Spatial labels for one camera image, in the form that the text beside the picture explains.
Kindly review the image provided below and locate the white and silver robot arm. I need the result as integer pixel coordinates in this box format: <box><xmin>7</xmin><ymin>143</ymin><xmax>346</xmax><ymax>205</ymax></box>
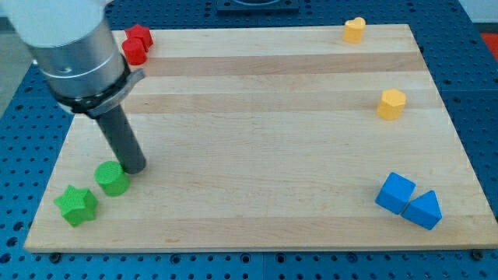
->
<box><xmin>1</xmin><ymin>0</ymin><xmax>145</xmax><ymax>118</ymax></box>

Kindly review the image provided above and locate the yellow hexagon block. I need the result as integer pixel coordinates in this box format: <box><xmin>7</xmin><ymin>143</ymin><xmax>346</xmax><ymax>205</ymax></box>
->
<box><xmin>377</xmin><ymin>89</ymin><xmax>407</xmax><ymax>121</ymax></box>

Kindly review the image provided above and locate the wooden board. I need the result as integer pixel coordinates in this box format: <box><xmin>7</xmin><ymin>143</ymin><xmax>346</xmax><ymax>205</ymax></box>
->
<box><xmin>24</xmin><ymin>24</ymin><xmax>497</xmax><ymax>253</ymax></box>

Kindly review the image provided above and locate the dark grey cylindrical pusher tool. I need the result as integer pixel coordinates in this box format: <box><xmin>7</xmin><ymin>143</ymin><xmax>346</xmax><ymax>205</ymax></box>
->
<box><xmin>96</xmin><ymin>105</ymin><xmax>146</xmax><ymax>174</ymax></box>

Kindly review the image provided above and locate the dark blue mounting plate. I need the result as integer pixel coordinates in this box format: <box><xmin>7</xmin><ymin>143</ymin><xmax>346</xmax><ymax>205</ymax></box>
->
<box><xmin>214</xmin><ymin>0</ymin><xmax>301</xmax><ymax>13</ymax></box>

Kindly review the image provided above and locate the green cylinder block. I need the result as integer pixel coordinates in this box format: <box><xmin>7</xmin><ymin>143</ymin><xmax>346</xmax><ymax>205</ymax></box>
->
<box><xmin>94</xmin><ymin>161</ymin><xmax>130</xmax><ymax>197</ymax></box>

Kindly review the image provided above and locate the red cylinder block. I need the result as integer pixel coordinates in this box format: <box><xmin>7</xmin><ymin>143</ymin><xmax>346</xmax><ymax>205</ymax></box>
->
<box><xmin>121</xmin><ymin>37</ymin><xmax>147</xmax><ymax>65</ymax></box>

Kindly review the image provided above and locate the yellow heart block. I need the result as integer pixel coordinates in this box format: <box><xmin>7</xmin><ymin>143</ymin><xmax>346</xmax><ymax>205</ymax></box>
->
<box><xmin>342</xmin><ymin>17</ymin><xmax>366</xmax><ymax>44</ymax></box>

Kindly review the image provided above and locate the blue cube block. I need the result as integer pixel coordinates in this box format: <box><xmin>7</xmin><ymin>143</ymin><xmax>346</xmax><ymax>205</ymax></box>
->
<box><xmin>375</xmin><ymin>172</ymin><xmax>416</xmax><ymax>215</ymax></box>

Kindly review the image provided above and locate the green star block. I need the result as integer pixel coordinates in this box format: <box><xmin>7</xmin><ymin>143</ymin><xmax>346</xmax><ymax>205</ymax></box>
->
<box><xmin>54</xmin><ymin>185</ymin><xmax>98</xmax><ymax>227</ymax></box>

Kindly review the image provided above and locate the blue triangle block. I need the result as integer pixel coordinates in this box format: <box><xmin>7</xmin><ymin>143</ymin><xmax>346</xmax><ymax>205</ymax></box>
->
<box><xmin>402</xmin><ymin>191</ymin><xmax>443</xmax><ymax>230</ymax></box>

